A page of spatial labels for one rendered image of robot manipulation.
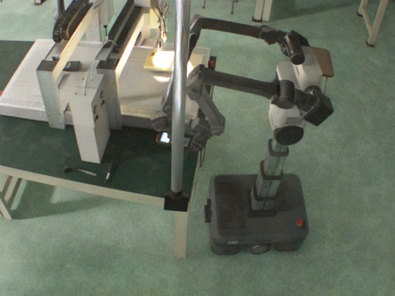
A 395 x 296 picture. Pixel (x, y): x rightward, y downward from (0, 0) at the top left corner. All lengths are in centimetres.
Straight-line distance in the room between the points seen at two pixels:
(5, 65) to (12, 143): 82
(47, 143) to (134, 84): 65
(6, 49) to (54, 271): 177
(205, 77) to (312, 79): 51
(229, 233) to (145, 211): 68
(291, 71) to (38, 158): 149
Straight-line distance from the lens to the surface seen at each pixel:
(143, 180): 235
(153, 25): 275
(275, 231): 282
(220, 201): 287
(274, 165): 248
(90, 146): 234
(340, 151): 372
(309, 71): 197
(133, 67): 282
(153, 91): 264
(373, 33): 510
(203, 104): 193
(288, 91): 179
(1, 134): 277
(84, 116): 217
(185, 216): 241
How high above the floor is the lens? 267
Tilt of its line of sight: 50 degrees down
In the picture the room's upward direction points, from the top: 5 degrees clockwise
